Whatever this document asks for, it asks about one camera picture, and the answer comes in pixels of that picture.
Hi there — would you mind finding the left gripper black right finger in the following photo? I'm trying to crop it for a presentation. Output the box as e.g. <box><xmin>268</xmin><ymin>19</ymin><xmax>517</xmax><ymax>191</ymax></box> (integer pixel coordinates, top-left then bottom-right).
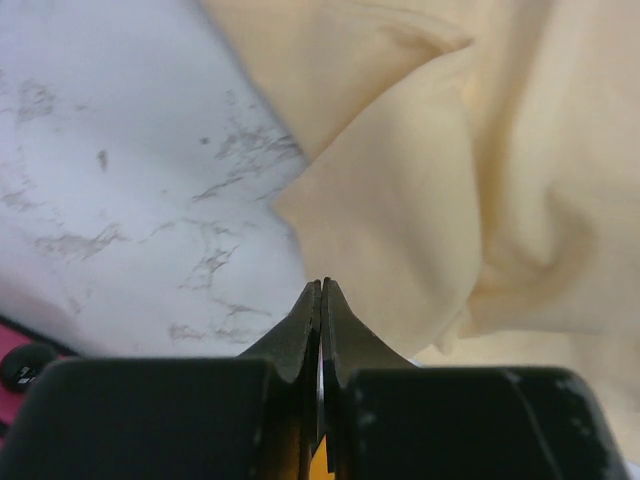
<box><xmin>320</xmin><ymin>279</ymin><xmax>625</xmax><ymax>479</ymax></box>

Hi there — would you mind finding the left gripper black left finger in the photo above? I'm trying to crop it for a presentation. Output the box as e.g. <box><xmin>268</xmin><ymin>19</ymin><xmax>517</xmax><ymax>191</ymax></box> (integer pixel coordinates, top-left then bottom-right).
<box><xmin>1</xmin><ymin>282</ymin><xmax>321</xmax><ymax>479</ymax></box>

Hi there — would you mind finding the yellow t-shirt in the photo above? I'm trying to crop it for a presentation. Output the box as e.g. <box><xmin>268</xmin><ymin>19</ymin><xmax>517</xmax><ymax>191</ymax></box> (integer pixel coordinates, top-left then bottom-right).
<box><xmin>204</xmin><ymin>1</ymin><xmax>639</xmax><ymax>461</ymax></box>

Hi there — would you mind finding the orange board with black border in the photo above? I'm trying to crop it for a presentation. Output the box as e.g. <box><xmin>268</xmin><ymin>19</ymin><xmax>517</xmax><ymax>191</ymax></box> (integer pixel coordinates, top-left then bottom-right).
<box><xmin>309</xmin><ymin>436</ymin><xmax>335</xmax><ymax>480</ymax></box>

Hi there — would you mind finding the pink and black case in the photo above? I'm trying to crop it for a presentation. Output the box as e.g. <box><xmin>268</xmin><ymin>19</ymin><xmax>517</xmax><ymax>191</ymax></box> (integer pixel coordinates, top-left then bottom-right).
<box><xmin>0</xmin><ymin>316</ymin><xmax>77</xmax><ymax>443</ymax></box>

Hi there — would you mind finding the black round knob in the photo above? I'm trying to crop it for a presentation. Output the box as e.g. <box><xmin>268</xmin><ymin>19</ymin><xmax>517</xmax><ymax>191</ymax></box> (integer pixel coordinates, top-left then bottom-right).
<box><xmin>1</xmin><ymin>343</ymin><xmax>58</xmax><ymax>393</ymax></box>

